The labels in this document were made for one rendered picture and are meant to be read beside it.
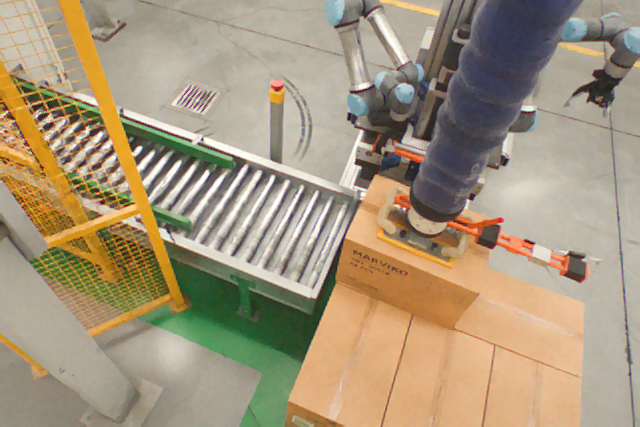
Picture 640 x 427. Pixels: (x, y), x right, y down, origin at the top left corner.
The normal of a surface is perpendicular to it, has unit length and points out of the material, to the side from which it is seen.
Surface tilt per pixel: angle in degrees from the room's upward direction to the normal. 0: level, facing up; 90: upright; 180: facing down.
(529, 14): 103
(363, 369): 0
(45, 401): 0
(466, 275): 0
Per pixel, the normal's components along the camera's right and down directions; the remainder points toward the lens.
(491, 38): -0.73, 0.42
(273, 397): 0.07, -0.61
